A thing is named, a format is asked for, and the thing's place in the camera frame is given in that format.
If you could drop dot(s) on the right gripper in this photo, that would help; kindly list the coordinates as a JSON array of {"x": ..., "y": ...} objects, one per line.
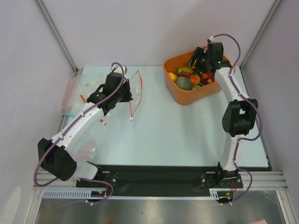
[{"x": 196, "y": 59}]

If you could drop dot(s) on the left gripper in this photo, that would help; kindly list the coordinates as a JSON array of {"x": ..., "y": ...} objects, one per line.
[{"x": 125, "y": 84}]

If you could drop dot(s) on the red grape bunch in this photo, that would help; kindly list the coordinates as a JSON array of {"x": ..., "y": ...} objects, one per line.
[{"x": 184, "y": 73}]

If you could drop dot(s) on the clear zip top bag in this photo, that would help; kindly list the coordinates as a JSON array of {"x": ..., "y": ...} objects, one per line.
[{"x": 136, "y": 86}]

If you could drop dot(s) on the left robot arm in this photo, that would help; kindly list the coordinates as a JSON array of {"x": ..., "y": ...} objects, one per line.
[{"x": 58, "y": 155}]

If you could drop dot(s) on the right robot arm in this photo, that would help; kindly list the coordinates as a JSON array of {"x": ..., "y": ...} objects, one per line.
[{"x": 240, "y": 114}]

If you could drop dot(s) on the green yellow mango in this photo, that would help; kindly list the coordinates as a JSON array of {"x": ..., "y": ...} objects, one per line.
[{"x": 188, "y": 69}]

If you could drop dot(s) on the green netted melon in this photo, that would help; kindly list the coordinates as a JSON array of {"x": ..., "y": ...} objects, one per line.
[{"x": 184, "y": 83}]

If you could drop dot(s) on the orange plastic bin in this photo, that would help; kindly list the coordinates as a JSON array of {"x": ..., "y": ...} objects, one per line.
[{"x": 181, "y": 96}]

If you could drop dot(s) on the pile of clear bags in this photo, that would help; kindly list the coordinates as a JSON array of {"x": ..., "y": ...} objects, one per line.
[{"x": 73, "y": 104}]

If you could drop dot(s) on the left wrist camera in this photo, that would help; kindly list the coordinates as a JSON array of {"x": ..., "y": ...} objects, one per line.
[{"x": 119, "y": 69}]

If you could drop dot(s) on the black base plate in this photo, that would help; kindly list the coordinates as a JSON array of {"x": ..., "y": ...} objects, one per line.
[{"x": 125, "y": 178}]

